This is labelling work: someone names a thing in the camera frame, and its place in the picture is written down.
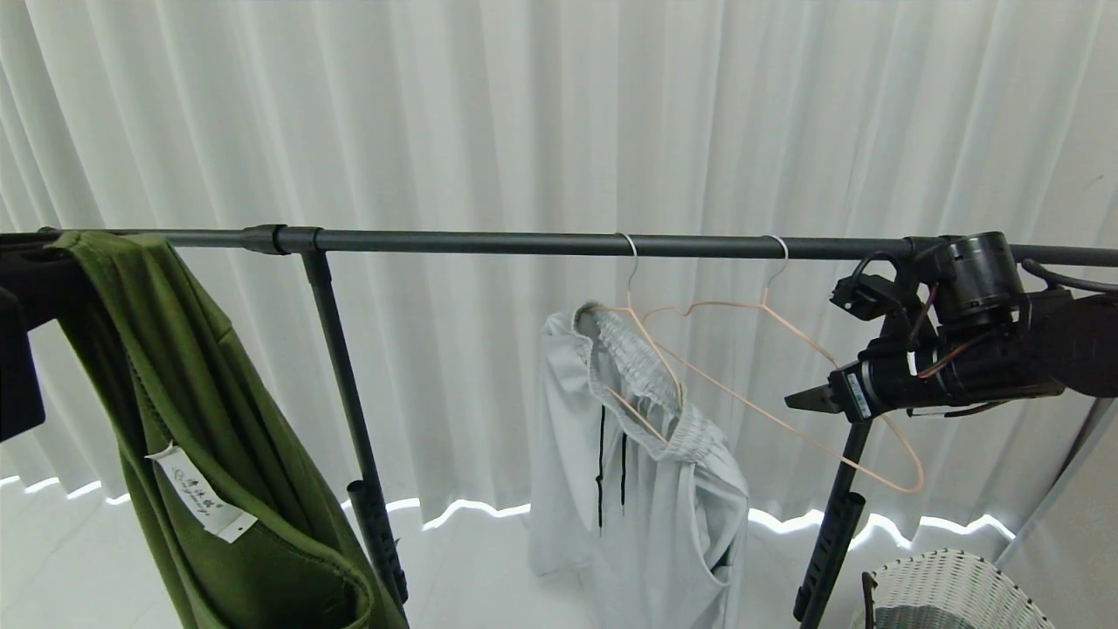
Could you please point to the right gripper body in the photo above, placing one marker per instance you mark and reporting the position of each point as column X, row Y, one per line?
column 961, row 376

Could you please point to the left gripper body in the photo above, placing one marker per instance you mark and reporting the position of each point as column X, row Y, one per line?
column 17, row 376

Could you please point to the white laundry basket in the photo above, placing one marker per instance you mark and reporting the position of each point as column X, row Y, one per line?
column 952, row 585

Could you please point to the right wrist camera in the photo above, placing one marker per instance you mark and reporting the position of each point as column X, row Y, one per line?
column 856, row 295

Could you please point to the pink clothes hanger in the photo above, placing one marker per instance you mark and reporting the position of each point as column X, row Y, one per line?
column 631, row 301
column 764, row 304

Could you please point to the green garment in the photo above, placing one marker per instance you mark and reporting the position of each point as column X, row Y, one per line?
column 218, row 419

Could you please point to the pale grey shorts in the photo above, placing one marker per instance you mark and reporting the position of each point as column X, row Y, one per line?
column 664, row 524

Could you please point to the black clothes rack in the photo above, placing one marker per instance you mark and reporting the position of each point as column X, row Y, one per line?
column 480, row 242

